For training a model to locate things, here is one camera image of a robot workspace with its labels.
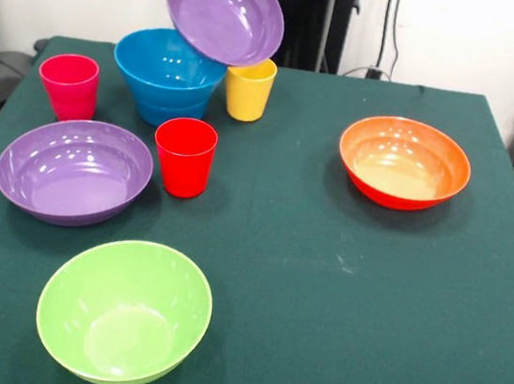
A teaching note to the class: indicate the purple plastic bowl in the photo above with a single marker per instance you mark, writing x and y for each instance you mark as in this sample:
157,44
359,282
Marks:
224,12
74,177

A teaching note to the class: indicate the large blue plastic bowl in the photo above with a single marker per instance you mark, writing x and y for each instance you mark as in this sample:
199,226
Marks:
159,70

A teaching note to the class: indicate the yellow plastic cup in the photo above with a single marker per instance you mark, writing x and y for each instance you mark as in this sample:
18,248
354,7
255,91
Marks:
247,96

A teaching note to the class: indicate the orange plastic bowl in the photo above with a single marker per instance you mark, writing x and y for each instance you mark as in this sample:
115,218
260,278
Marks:
402,168

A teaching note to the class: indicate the green plastic bowl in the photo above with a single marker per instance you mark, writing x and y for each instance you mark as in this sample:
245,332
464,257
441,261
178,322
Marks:
121,321

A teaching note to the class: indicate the small teal plastic bowl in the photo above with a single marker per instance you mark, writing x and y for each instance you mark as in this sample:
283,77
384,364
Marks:
172,119

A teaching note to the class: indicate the pink plastic cup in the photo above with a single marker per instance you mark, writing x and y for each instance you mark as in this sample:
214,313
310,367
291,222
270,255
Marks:
68,91

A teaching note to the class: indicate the red plastic cup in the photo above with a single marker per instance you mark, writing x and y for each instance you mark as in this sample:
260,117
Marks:
183,168

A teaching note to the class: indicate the dark green tablecloth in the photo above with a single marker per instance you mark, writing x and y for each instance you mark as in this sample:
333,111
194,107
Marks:
277,251

